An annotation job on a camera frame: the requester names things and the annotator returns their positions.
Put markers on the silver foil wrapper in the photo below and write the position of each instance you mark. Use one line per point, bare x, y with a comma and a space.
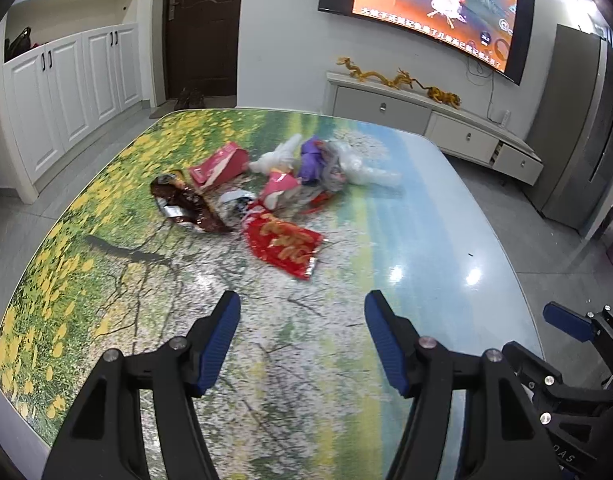
236, 197

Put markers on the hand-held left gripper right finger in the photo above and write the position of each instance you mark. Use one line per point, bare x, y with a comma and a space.
386, 345

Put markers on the golden tiger figurine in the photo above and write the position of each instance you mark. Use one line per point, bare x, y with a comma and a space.
444, 96

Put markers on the pink paper box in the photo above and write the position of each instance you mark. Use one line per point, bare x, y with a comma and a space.
219, 162

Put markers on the red snack packet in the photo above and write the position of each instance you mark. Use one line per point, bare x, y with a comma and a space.
281, 245

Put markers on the dark shoe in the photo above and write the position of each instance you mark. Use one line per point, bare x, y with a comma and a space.
197, 97
182, 97

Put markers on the white television cabinet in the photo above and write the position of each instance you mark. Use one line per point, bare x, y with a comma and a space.
386, 105

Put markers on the purple packet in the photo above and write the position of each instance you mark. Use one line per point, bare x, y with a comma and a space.
311, 160

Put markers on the clear plastic bag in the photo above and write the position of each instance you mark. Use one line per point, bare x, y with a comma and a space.
361, 167

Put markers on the long golden dragon figurine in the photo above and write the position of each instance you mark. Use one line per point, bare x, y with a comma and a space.
361, 72

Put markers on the grey refrigerator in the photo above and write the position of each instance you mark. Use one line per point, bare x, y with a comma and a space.
571, 135

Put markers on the white built-in cabinet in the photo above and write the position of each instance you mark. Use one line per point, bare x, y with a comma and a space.
61, 105

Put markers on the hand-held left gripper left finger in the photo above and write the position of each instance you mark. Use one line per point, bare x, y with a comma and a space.
219, 345

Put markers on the dark brown entrance door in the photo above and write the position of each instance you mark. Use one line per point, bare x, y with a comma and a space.
206, 25

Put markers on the white plastic bag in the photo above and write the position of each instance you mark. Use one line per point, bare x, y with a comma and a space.
276, 157

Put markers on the short golden dragon figurine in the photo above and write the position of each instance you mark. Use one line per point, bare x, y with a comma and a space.
404, 80

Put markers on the dark handbag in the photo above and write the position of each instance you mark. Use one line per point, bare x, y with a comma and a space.
17, 45

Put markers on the small pink packet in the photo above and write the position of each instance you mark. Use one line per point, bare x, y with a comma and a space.
279, 185

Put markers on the brown foil wrapper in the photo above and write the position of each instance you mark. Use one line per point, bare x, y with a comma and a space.
186, 200

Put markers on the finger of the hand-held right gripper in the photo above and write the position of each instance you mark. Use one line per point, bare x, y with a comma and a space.
536, 370
566, 322

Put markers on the white power strip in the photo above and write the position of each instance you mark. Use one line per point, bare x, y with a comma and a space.
506, 117

